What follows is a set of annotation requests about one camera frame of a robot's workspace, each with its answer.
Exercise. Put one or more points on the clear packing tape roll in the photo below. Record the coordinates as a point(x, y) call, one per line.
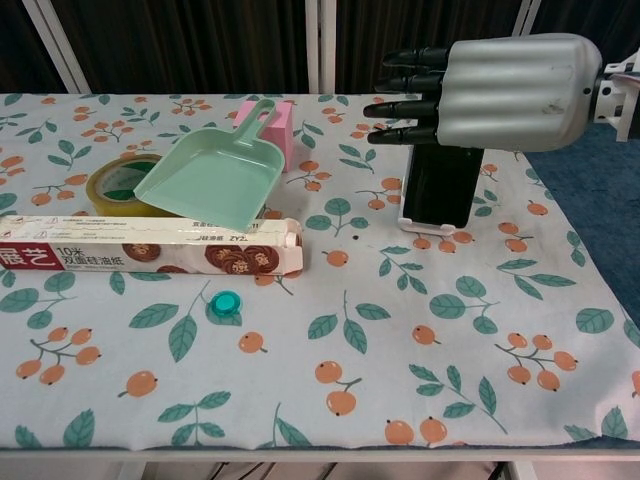
point(107, 187)

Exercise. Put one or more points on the mint green plastic dustpan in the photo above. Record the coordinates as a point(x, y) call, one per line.
point(215, 180)

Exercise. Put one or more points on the dark pleated curtain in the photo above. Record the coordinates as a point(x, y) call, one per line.
point(175, 45)

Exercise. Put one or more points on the small white mirror stand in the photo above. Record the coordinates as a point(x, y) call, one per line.
point(425, 228)

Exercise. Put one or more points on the floral orange green tablecloth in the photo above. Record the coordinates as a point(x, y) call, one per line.
point(400, 310)

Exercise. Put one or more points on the black smartphone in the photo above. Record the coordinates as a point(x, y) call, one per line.
point(440, 185)

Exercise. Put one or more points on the small teal round cap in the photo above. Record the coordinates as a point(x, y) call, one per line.
point(224, 304)

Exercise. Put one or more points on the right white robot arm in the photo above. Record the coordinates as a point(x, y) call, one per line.
point(620, 95)

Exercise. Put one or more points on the pink foam block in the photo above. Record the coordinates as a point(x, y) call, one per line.
point(279, 135)

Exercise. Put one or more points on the white metal frame post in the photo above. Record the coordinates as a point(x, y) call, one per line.
point(525, 17)
point(57, 50)
point(320, 45)

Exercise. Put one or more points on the long baking paper box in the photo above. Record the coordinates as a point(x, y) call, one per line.
point(150, 247)

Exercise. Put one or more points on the blue felt mat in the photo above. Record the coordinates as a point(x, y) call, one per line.
point(595, 190)

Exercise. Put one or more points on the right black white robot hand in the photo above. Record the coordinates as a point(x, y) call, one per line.
point(515, 90)

